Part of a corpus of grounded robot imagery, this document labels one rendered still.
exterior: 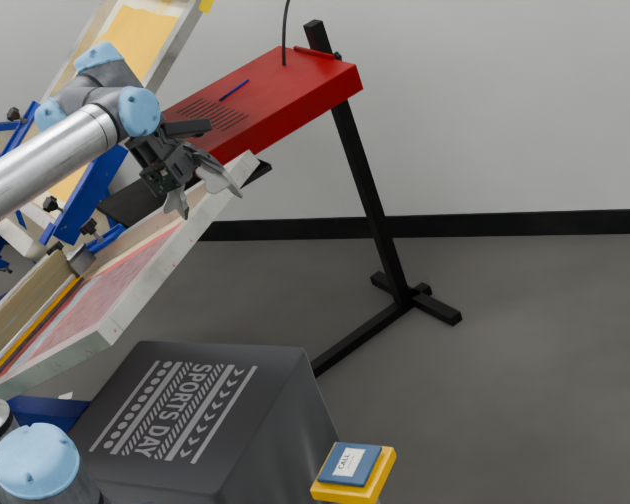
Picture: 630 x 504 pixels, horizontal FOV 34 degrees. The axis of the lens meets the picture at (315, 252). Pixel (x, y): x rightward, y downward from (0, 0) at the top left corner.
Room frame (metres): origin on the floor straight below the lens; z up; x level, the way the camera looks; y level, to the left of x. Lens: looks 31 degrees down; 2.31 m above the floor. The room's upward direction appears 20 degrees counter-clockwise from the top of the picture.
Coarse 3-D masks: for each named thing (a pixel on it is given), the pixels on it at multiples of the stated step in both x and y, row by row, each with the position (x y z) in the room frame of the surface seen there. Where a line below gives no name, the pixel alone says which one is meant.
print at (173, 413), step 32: (160, 384) 1.96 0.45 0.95; (192, 384) 1.91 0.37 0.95; (224, 384) 1.87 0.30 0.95; (128, 416) 1.88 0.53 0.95; (160, 416) 1.84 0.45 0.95; (192, 416) 1.80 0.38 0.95; (224, 416) 1.76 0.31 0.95; (96, 448) 1.81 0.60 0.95; (128, 448) 1.77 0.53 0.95; (160, 448) 1.73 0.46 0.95; (192, 448) 1.69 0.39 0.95
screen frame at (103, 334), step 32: (256, 160) 1.94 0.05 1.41; (192, 192) 2.01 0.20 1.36; (224, 192) 1.83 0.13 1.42; (160, 224) 2.08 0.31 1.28; (192, 224) 1.74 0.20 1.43; (96, 256) 2.22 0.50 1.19; (160, 256) 1.65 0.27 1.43; (128, 288) 1.59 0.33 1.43; (128, 320) 1.52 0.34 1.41; (64, 352) 1.53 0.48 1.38; (96, 352) 1.49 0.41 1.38; (0, 384) 1.66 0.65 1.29; (32, 384) 1.61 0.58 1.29
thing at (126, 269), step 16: (160, 240) 1.96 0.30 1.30; (128, 256) 2.07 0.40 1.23; (144, 256) 1.94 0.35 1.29; (112, 272) 2.04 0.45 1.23; (128, 272) 1.91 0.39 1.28; (80, 288) 2.16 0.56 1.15; (96, 288) 2.01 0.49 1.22; (112, 288) 1.88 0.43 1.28; (64, 304) 2.13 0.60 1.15; (80, 304) 1.98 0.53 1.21; (48, 320) 2.09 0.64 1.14
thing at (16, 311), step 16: (64, 256) 2.20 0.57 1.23; (48, 272) 2.15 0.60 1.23; (64, 272) 2.17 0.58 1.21; (32, 288) 2.10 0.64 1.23; (48, 288) 2.12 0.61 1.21; (16, 304) 2.05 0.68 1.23; (32, 304) 2.07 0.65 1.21; (0, 320) 2.00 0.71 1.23; (16, 320) 2.02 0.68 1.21; (0, 336) 1.97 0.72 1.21
